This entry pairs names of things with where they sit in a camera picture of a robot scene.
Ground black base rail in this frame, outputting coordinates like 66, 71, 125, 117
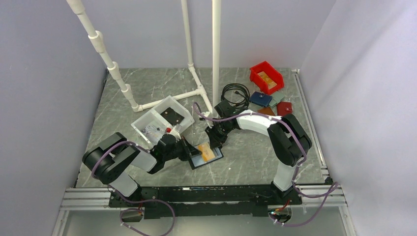
109, 184, 302, 219

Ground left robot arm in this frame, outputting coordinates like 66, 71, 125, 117
82, 132, 202, 207

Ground red plastic bin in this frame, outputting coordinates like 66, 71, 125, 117
249, 61, 285, 95

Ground blue leather card holder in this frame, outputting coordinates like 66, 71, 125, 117
249, 91, 272, 107

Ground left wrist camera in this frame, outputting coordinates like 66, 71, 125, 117
166, 125, 181, 141

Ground red leather card holder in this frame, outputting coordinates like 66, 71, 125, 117
276, 101, 293, 116

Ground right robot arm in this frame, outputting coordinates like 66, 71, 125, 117
205, 101, 312, 204

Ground white plastic divided tray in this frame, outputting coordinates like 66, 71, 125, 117
131, 96, 195, 147

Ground brown leather card holder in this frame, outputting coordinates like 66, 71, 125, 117
258, 107, 276, 116

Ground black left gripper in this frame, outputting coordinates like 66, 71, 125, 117
164, 135, 202, 161

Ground gold card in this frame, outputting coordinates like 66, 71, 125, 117
266, 79, 277, 90
197, 142, 216, 162
258, 71, 272, 82

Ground white PVC pipe frame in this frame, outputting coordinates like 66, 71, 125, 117
66, 0, 222, 122

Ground cards in tray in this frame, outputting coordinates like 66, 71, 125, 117
142, 123, 165, 142

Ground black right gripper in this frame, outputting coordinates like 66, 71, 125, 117
205, 121, 234, 150

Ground black leather card holder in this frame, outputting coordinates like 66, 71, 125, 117
189, 142, 224, 170

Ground black coiled cable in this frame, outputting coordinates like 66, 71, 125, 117
221, 83, 251, 108

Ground gold card in bin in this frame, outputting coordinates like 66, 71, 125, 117
266, 79, 277, 90

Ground mint green card holder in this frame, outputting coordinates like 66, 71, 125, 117
268, 91, 285, 108

